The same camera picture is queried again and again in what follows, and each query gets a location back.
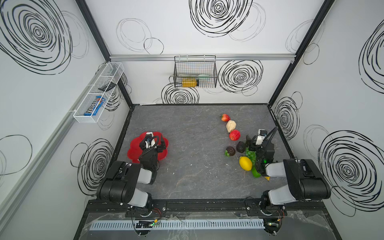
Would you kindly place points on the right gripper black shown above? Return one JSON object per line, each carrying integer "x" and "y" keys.
{"x": 256, "y": 146}

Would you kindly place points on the red flower-shaped fruit bowl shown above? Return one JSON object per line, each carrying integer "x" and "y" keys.
{"x": 135, "y": 151}

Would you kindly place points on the yellow fake lemon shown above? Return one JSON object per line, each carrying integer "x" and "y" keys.
{"x": 245, "y": 163}

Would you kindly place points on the fake red apple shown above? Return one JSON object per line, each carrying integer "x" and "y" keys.
{"x": 234, "y": 135}

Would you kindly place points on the dark mangosteen with green calyx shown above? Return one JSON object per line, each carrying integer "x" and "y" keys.
{"x": 230, "y": 151}

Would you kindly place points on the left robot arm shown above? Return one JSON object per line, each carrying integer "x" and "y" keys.
{"x": 120, "y": 182}

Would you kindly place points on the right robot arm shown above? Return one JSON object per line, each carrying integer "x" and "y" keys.
{"x": 304, "y": 179}

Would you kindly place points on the green fake grape bunch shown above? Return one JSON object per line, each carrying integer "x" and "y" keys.
{"x": 251, "y": 155}

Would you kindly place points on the green fake lime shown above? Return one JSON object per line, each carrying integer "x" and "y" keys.
{"x": 255, "y": 173}

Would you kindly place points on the black fake avocado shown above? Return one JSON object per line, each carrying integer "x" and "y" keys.
{"x": 241, "y": 147}

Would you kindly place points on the fake red strawberry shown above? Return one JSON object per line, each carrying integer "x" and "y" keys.
{"x": 225, "y": 118}

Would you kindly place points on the blue candy packet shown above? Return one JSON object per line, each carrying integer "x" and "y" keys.
{"x": 95, "y": 106}

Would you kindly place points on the black remote control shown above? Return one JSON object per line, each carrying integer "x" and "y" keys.
{"x": 107, "y": 87}

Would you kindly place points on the yellow box in basket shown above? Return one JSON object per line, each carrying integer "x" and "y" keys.
{"x": 190, "y": 82}

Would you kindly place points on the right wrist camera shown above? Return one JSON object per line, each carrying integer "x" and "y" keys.
{"x": 262, "y": 134}

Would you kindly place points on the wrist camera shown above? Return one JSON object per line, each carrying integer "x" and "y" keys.
{"x": 148, "y": 140}
{"x": 262, "y": 134}

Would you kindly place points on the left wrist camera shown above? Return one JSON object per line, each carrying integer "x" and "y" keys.
{"x": 148, "y": 140}

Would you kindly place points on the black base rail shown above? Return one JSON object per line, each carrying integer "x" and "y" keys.
{"x": 252, "y": 207}

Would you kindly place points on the grey slotted cable duct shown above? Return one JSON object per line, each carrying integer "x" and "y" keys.
{"x": 167, "y": 225}

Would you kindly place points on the black wire wall basket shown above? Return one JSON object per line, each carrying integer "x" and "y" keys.
{"x": 201, "y": 67}

